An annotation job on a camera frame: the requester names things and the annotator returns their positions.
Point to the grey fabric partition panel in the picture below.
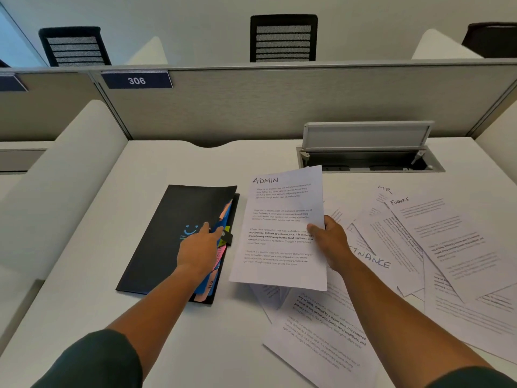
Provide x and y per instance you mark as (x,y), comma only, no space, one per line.
(282,105)

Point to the green left sleeve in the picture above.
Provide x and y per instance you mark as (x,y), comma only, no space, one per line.
(93,363)

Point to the green sleeve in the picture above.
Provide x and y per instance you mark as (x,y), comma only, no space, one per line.
(472,379)
(93,363)

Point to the thin white paper bundle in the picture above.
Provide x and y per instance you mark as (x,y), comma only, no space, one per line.
(278,238)

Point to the blue desk number sign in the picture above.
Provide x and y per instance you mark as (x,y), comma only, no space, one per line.
(10,83)
(136,80)

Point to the person's right forearm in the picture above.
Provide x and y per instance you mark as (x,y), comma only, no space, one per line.
(404,327)

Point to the beige partition panel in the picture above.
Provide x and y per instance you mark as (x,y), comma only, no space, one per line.
(48,109)

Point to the person's left hand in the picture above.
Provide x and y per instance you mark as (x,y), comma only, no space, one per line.
(196,254)

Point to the pile of white papers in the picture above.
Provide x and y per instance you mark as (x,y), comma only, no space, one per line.
(444,246)

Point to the white side desk divider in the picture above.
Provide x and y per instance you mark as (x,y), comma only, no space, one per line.
(501,145)
(60,189)

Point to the black mesh office chair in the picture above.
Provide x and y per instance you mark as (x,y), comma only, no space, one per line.
(282,18)
(68,31)

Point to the person's right hand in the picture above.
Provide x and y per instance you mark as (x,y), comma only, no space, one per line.
(333,244)

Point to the person's left forearm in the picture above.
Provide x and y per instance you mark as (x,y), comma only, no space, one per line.
(149,319)

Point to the green right sleeve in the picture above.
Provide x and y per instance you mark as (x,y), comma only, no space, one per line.
(472,379)

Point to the black expanding folder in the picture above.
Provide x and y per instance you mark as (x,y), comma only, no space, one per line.
(161,246)

